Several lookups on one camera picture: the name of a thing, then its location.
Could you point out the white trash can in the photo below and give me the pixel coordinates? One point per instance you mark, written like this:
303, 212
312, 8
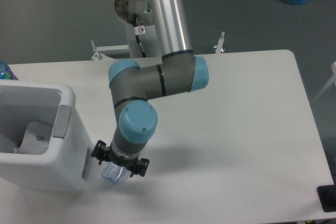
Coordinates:
63, 167

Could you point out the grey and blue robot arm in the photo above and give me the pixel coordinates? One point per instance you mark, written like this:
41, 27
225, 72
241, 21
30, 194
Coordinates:
133, 86

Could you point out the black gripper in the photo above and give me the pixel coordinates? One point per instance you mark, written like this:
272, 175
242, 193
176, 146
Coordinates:
104, 153

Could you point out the clear plastic water bottle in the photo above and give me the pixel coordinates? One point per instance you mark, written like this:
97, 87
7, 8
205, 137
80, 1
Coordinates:
113, 173

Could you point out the black device at table edge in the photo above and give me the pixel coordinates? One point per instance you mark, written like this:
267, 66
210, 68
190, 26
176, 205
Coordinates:
326, 195

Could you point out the white pedestal base bracket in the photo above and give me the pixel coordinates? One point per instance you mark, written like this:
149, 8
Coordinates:
123, 51

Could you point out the blue bottle behind bin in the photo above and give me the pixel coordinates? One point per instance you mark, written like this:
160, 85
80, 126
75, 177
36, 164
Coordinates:
6, 72

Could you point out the white frame at right edge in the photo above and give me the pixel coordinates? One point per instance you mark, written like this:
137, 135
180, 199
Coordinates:
326, 86

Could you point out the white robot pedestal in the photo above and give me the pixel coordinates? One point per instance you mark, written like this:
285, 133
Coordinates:
136, 16

